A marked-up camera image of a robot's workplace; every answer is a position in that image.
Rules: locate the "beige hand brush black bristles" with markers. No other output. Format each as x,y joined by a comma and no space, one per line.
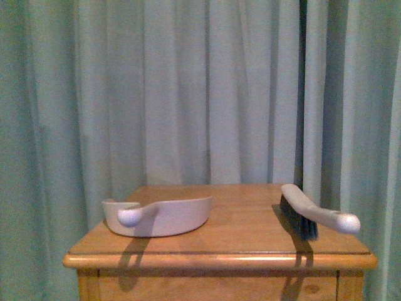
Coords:
304,216

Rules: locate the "beige plastic dustpan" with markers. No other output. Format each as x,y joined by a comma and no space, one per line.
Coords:
157,219

